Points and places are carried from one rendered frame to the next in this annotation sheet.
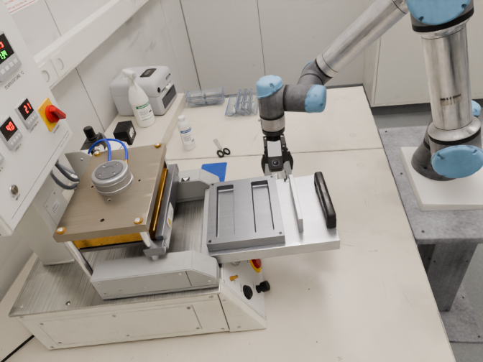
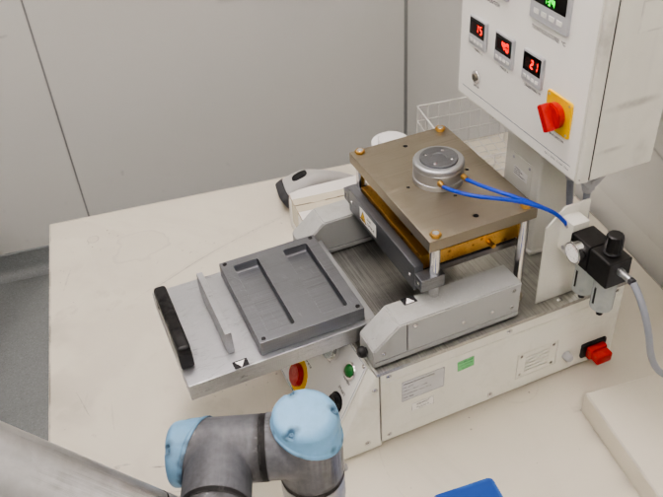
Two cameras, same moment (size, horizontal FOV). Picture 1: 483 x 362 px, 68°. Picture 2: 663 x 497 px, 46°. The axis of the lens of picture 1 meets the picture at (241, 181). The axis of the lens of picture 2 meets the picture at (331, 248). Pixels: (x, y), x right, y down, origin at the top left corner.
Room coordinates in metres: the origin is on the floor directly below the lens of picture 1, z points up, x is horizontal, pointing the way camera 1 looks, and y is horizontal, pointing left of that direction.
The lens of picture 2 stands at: (1.45, -0.33, 1.79)
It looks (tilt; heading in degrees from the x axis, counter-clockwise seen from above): 39 degrees down; 154
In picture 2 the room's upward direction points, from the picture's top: 4 degrees counter-clockwise
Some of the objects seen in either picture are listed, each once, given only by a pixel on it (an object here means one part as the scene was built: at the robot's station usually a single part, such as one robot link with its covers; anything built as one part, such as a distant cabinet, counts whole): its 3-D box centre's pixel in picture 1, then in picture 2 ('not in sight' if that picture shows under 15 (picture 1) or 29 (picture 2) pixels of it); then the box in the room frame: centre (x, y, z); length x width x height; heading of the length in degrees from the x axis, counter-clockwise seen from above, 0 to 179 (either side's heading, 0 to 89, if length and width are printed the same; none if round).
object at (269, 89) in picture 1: (271, 97); (306, 442); (0.94, -0.13, 1.08); 0.09 x 0.08 x 0.11; 64
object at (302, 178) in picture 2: not in sight; (320, 182); (0.10, 0.31, 0.79); 0.20 x 0.08 x 0.08; 77
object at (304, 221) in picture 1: (264, 211); (261, 305); (0.59, -0.04, 0.97); 0.30 x 0.22 x 0.08; 85
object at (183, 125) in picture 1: (185, 132); not in sight; (1.27, 0.18, 0.82); 0.05 x 0.05 x 0.14
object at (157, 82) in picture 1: (144, 90); not in sight; (1.62, 0.37, 0.88); 0.25 x 0.20 x 0.17; 71
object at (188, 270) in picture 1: (157, 274); (362, 218); (0.48, 0.21, 0.97); 0.25 x 0.05 x 0.07; 85
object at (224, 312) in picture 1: (157, 256); (434, 315); (0.64, 0.26, 0.84); 0.53 x 0.37 x 0.17; 85
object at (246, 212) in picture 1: (244, 210); (289, 290); (0.60, 0.01, 0.98); 0.20 x 0.17 x 0.03; 175
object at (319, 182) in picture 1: (324, 197); (173, 324); (0.58, -0.18, 0.99); 0.15 x 0.02 x 0.04; 175
